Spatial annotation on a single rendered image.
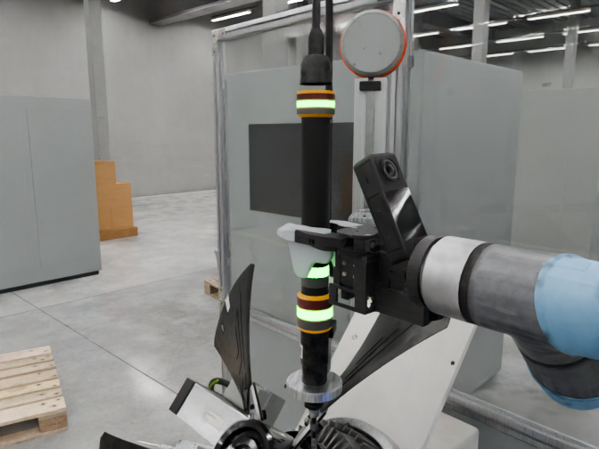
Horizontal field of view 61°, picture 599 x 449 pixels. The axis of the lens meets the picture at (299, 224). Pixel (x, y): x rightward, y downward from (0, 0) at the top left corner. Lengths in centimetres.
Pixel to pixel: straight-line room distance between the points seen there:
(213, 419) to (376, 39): 91
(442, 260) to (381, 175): 11
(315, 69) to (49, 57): 1298
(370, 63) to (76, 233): 541
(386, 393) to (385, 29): 81
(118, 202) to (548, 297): 852
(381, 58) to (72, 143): 529
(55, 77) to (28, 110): 735
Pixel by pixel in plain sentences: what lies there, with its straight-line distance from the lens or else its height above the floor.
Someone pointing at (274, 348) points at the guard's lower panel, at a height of 89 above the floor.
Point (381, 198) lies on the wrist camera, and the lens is 51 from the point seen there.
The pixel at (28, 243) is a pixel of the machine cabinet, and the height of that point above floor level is 50.
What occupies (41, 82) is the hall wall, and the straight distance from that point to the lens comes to 1337.
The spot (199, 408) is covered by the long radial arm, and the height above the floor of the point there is 112.
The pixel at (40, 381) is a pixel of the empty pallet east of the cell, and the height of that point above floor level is 14.
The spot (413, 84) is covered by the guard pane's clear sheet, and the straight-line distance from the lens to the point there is 141.
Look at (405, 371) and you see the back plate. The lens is 101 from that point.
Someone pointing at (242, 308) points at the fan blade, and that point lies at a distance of 93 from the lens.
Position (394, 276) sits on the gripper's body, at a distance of 53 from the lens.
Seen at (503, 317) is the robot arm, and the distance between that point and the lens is 45.
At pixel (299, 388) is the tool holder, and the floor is 136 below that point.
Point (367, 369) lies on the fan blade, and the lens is 72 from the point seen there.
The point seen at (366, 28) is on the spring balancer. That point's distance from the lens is 131.
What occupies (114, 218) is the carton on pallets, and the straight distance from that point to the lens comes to 881.
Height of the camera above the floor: 167
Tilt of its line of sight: 10 degrees down
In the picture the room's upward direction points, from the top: straight up
